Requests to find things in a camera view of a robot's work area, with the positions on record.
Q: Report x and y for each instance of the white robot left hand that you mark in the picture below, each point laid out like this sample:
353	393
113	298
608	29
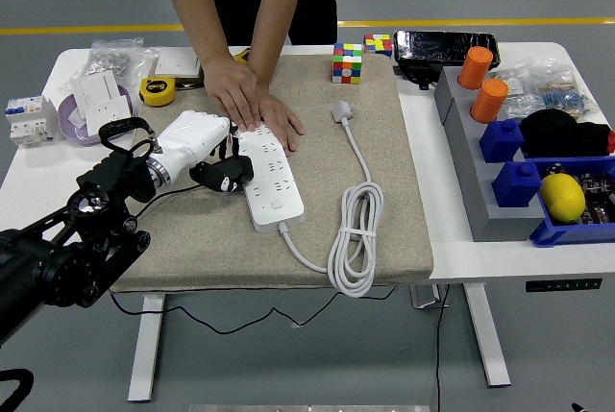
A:
192	138

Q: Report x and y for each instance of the black device stand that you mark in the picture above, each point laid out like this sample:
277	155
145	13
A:
416	76

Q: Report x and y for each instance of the black cloth bundle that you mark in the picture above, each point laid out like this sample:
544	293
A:
553	133

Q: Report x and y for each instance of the black table control panel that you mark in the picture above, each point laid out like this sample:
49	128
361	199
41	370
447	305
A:
563	285

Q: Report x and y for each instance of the person's left forearm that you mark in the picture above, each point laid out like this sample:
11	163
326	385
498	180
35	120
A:
278	8

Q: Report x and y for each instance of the blue plastic block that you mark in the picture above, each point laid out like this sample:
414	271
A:
500	140
517	184

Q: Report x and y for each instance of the small black round part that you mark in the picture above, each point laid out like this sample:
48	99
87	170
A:
556	169

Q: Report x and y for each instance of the yellow lemon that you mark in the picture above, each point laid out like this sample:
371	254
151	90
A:
562	198

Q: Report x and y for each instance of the clear bag of resistors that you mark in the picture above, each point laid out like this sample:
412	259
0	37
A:
565	95

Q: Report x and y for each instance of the yellow tape measure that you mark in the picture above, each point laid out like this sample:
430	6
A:
157	92

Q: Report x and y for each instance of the blue plastic bin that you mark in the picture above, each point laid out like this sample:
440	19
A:
553	234

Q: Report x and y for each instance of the small yellow object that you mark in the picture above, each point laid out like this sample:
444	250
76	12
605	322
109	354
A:
242	55

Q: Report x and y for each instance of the person's right hand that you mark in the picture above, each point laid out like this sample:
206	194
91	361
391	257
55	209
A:
233	90

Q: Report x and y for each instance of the white switch plate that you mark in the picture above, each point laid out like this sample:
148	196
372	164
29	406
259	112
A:
94	90

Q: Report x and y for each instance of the grey stepped peg base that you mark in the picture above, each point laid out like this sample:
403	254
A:
486	201

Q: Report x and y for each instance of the black glossy wrapped device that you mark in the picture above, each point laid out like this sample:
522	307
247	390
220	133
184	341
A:
443	47

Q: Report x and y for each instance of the black plug adapter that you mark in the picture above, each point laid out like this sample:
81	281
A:
242	169

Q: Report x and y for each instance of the white circuit breaker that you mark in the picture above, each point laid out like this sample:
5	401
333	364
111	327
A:
30	121

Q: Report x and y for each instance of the white power strip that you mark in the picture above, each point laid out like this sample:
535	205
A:
276	201

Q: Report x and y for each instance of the white wall socket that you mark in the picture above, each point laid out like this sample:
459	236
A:
113	112

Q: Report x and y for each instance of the white table leg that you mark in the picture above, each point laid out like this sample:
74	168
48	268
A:
487	335
144	354

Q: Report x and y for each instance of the dark packaged parts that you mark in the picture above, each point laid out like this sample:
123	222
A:
599	196

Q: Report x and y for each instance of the clear bag of screws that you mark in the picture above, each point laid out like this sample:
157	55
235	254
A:
116	59

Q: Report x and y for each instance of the beige fabric mat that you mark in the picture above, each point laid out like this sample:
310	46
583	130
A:
216	249

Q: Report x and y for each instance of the person's left hand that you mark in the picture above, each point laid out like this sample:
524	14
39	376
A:
281	119

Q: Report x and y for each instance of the orange plastic cylinder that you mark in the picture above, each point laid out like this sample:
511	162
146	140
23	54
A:
488	102
474	68

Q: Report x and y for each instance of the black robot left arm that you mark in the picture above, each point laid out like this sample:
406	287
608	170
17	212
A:
72	268

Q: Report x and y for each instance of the small colourful puzzle cube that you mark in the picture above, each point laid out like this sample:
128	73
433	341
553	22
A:
378	44

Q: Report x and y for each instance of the purple shallow bowl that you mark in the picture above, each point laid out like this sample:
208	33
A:
72	133

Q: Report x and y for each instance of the small white paper piece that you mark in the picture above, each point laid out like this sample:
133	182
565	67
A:
76	120

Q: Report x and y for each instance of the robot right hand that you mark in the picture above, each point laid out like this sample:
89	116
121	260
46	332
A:
578	408

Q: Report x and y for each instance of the clear bag of small parts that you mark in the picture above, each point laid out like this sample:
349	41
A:
517	95

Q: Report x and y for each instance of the large colourful puzzle cube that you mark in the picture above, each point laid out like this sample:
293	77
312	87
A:
347	64

